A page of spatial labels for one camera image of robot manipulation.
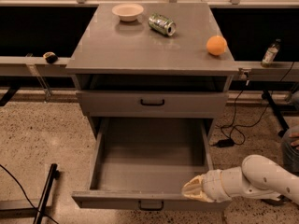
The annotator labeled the black floor cable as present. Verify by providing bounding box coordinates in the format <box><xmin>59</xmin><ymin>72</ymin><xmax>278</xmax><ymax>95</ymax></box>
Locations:
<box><xmin>0</xmin><ymin>163</ymin><xmax>60</xmax><ymax>224</ymax></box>

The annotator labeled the black metal floor stand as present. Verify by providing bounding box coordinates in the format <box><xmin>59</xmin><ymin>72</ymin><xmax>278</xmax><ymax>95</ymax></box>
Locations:
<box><xmin>0</xmin><ymin>163</ymin><xmax>60</xmax><ymax>224</ymax></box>

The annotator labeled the white ceramic bowl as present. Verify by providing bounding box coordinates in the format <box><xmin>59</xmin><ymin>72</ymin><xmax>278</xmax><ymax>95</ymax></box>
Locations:
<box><xmin>112</xmin><ymin>4</ymin><xmax>144</xmax><ymax>22</ymax></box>

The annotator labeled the person's hand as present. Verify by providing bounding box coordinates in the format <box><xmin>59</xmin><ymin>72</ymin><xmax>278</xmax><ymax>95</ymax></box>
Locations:
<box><xmin>289</xmin><ymin>132</ymin><xmax>299</xmax><ymax>150</ymax></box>

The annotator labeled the grey drawer cabinet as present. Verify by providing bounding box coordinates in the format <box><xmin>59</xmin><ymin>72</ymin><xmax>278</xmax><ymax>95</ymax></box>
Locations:
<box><xmin>71</xmin><ymin>3</ymin><xmax>234</xmax><ymax>134</ymax></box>

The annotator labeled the orange fruit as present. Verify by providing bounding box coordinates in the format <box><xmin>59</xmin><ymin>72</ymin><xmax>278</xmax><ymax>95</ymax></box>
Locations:
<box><xmin>206</xmin><ymin>35</ymin><xmax>227</xmax><ymax>56</ymax></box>

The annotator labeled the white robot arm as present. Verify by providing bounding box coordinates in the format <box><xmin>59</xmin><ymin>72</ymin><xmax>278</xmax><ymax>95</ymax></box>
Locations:
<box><xmin>181</xmin><ymin>155</ymin><xmax>299</xmax><ymax>204</ymax></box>

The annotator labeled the small black round object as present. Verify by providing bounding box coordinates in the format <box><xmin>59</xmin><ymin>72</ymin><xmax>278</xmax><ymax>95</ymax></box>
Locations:
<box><xmin>43</xmin><ymin>51</ymin><xmax>58</xmax><ymax>63</ymax></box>

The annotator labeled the green soda can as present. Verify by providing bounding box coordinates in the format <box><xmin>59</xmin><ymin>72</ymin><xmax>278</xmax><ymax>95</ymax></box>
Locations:
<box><xmin>148</xmin><ymin>13</ymin><xmax>176</xmax><ymax>36</ymax></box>

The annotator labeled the grey metal rail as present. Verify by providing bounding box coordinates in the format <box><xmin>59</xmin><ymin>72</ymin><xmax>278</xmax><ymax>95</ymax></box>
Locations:
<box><xmin>0</xmin><ymin>54</ymin><xmax>299</xmax><ymax>82</ymax></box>

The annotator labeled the grey drawer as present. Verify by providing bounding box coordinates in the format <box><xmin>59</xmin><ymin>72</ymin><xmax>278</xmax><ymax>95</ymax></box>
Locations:
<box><xmin>72</xmin><ymin>118</ymin><xmax>229</xmax><ymax>211</ymax></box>
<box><xmin>77</xmin><ymin>91</ymin><xmax>228</xmax><ymax>118</ymax></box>

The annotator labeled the black table leg right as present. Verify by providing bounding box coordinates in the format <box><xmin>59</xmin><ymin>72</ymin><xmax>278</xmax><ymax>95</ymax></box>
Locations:
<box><xmin>262</xmin><ymin>90</ymin><xmax>289</xmax><ymax>137</ymax></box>

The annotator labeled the clear glass bottle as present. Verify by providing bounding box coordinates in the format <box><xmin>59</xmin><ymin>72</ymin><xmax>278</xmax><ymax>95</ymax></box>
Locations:
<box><xmin>261</xmin><ymin>39</ymin><xmax>281</xmax><ymax>67</ymax></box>

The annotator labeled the black power adapter with cable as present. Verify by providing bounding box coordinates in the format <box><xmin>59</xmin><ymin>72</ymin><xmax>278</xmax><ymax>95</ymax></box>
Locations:
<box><xmin>212</xmin><ymin>62</ymin><xmax>294</xmax><ymax>147</ymax></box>

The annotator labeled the person's jeans leg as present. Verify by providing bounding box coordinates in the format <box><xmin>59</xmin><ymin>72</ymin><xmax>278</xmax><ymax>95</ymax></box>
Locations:
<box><xmin>281</xmin><ymin>126</ymin><xmax>299</xmax><ymax>175</ymax></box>

